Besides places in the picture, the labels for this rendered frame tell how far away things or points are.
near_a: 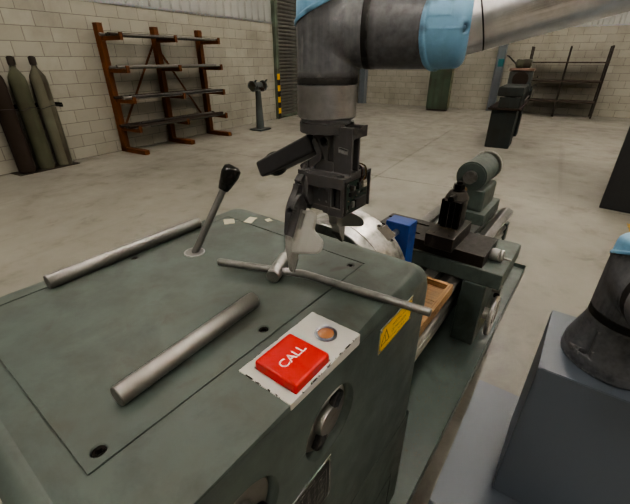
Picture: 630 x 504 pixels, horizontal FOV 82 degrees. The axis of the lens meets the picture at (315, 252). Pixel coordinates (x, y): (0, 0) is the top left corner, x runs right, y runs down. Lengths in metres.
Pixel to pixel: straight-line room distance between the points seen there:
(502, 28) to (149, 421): 0.60
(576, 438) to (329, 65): 0.72
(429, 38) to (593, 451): 0.70
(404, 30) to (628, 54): 14.41
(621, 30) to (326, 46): 14.41
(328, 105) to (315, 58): 0.05
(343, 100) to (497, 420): 0.89
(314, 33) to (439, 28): 0.13
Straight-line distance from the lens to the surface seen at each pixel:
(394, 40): 0.45
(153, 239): 0.72
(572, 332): 0.79
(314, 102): 0.47
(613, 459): 0.85
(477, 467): 1.02
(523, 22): 0.58
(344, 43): 0.46
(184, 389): 0.43
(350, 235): 0.79
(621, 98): 14.87
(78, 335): 0.55
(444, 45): 0.45
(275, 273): 0.56
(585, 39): 14.74
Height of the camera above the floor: 1.56
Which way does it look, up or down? 28 degrees down
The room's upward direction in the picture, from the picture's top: straight up
